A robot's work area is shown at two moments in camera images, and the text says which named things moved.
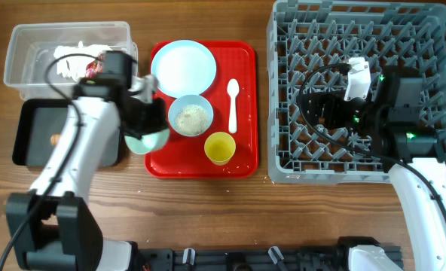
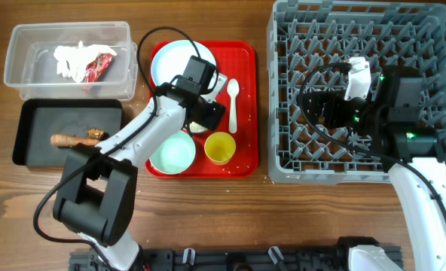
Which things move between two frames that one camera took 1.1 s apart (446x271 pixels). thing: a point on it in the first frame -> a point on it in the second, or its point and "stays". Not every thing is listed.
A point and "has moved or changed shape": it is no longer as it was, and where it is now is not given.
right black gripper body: (340, 113) stays
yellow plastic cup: (220, 147) stays
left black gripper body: (138, 116) -> (209, 114)
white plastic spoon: (233, 87) stays
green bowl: (148, 143) has moved or changed shape
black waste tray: (38, 126) stays
